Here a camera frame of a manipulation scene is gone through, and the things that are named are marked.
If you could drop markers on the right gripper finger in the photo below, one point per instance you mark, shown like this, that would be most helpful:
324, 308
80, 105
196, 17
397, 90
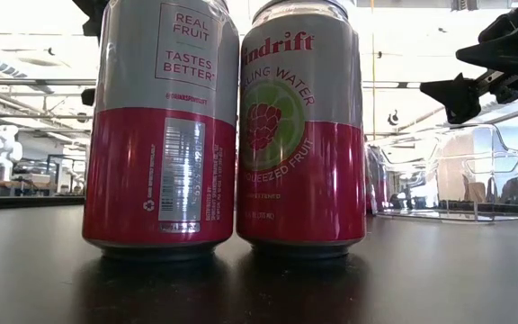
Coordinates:
459, 99
511, 47

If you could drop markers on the clear plastic bin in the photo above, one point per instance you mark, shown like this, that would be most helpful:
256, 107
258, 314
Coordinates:
466, 180

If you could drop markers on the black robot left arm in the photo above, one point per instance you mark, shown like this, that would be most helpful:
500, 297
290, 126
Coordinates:
92, 13

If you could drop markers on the long ceiling light bar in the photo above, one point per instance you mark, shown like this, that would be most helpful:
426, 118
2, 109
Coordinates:
38, 82

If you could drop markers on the black ceiling spotlight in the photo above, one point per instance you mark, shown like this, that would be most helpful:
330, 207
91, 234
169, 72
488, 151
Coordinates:
394, 119

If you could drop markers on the white robot figure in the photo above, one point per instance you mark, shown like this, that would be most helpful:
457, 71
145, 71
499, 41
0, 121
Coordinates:
5, 148

